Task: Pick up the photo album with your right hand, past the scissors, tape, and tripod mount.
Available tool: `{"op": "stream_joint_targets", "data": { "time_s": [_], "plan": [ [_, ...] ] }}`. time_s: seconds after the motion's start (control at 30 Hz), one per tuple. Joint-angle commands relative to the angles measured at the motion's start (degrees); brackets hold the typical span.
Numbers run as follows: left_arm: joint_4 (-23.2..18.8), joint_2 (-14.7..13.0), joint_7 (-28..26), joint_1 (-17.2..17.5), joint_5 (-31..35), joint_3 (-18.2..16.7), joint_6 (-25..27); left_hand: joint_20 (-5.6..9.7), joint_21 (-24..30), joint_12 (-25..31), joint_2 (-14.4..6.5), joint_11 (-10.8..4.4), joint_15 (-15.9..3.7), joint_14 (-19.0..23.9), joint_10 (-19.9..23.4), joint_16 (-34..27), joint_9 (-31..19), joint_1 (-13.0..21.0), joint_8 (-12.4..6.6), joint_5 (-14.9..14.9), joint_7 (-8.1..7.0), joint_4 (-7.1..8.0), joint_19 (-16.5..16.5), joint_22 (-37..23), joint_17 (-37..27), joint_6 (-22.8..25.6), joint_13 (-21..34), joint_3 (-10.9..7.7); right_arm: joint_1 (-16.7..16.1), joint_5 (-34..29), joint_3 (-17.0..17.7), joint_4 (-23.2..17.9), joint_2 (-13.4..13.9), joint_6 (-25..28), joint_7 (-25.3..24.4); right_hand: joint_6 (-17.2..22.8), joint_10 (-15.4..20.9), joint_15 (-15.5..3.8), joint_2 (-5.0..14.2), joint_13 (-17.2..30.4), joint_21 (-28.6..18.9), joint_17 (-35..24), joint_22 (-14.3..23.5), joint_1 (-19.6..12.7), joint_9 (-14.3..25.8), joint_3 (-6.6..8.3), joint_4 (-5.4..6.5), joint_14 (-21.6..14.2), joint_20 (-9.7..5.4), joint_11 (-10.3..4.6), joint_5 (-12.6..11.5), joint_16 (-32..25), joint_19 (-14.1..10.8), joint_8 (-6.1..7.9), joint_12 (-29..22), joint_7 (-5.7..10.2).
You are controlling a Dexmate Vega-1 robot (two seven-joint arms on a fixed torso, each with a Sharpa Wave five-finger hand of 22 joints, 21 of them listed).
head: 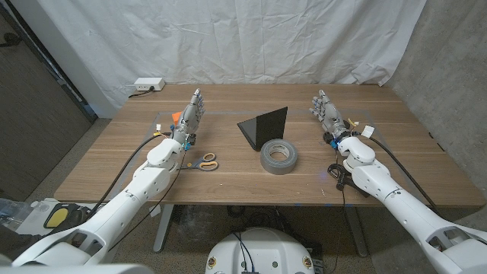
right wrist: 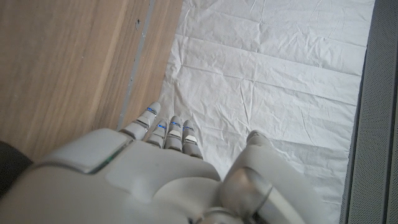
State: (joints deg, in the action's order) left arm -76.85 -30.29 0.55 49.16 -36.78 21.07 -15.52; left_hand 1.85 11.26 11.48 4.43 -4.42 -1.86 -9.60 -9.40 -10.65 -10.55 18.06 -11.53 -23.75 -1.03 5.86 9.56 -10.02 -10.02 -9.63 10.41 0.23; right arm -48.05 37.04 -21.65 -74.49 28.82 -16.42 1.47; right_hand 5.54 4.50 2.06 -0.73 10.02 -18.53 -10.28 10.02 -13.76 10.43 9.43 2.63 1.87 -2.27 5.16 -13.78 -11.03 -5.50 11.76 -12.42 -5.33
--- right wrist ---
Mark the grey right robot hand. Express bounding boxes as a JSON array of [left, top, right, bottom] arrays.
[[0, 101, 330, 224]]

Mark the white backdrop cloth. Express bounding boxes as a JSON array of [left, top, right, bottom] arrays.
[[158, 0, 377, 224]]

